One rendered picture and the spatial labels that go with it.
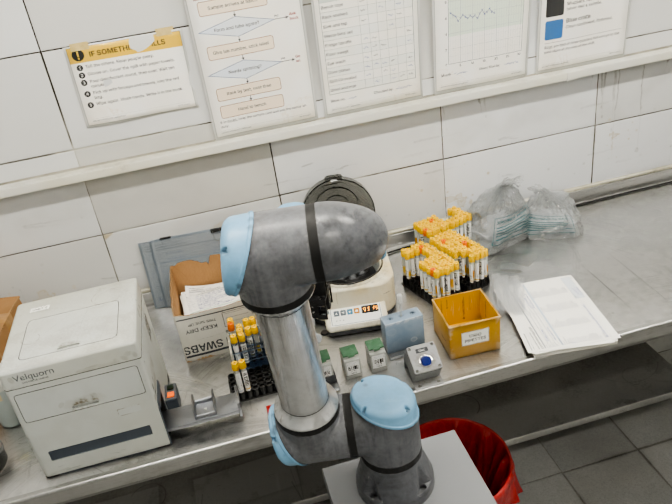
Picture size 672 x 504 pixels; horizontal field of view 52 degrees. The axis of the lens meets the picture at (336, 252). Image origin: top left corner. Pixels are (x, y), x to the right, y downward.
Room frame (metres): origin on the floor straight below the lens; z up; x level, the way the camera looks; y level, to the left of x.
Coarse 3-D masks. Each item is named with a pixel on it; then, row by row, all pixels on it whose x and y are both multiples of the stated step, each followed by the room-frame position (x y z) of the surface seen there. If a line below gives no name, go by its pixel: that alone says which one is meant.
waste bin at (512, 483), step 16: (432, 432) 1.54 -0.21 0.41; (464, 432) 1.53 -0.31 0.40; (480, 432) 1.50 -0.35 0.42; (480, 448) 1.48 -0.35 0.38; (496, 448) 1.44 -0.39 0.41; (480, 464) 1.46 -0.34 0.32; (496, 464) 1.42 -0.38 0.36; (512, 464) 1.34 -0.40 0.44; (496, 480) 1.37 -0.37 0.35; (512, 480) 1.30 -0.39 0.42; (496, 496) 1.24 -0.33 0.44; (512, 496) 1.30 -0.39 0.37
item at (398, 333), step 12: (396, 312) 1.40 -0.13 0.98; (408, 312) 1.40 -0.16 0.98; (420, 312) 1.39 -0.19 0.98; (384, 324) 1.36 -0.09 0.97; (396, 324) 1.36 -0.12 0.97; (408, 324) 1.37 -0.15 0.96; (420, 324) 1.37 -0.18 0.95; (384, 336) 1.37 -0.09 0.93; (396, 336) 1.36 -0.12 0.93; (408, 336) 1.37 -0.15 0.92; (420, 336) 1.37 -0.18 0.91; (396, 348) 1.36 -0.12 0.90
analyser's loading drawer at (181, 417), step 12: (192, 396) 1.23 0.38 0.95; (228, 396) 1.25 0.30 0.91; (180, 408) 1.23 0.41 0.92; (192, 408) 1.19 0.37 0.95; (216, 408) 1.21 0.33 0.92; (228, 408) 1.21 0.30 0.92; (240, 408) 1.20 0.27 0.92; (168, 420) 1.20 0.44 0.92; (180, 420) 1.19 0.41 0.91; (192, 420) 1.19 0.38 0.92; (204, 420) 1.18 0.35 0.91
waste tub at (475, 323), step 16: (480, 288) 1.45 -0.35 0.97; (448, 304) 1.44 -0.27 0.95; (464, 304) 1.45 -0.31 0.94; (480, 304) 1.45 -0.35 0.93; (448, 320) 1.44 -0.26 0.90; (464, 320) 1.45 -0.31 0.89; (480, 320) 1.32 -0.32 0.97; (496, 320) 1.32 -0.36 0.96; (448, 336) 1.32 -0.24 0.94; (464, 336) 1.31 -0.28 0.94; (480, 336) 1.32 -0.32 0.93; (496, 336) 1.32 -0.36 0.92; (448, 352) 1.32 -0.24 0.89; (464, 352) 1.31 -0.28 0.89; (480, 352) 1.32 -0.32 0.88
